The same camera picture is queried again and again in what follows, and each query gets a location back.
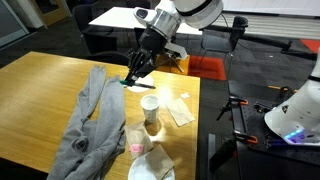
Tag white background table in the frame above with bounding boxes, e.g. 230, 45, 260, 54
89, 7, 202, 35

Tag grey background chair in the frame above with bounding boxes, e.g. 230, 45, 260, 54
201, 16, 248, 61

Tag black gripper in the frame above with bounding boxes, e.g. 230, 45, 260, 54
125, 27, 167, 86

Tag grey sweatpants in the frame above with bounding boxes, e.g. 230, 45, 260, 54
47, 65, 126, 180

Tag green capped marker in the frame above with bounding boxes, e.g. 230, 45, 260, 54
119, 80, 156, 89

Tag pink sugar packet by plate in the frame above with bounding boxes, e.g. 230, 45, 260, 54
129, 144, 144, 153

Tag brown napkin under packet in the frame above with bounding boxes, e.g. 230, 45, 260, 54
125, 122, 153, 159

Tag orange handled clamp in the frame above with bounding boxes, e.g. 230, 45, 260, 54
216, 96, 249, 121
233, 130, 258, 144

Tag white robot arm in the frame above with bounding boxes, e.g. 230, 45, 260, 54
125, 0, 320, 146

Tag brown napkin on table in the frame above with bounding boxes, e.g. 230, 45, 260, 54
166, 98, 195, 127

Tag brown napkin on small plate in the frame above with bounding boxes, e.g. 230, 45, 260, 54
145, 145, 174, 180

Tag pink sugar packet near edge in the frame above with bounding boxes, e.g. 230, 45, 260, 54
181, 93, 190, 99

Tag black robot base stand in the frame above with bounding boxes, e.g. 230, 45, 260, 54
208, 79, 320, 180

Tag small white paper plate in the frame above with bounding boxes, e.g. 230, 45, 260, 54
127, 154, 176, 180

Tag speckled paper cup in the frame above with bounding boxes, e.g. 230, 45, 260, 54
140, 94, 160, 124

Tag large white paper plate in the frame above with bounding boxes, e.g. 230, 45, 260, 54
128, 75, 154, 93

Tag black office chair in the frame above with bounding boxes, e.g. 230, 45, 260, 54
88, 51, 129, 66

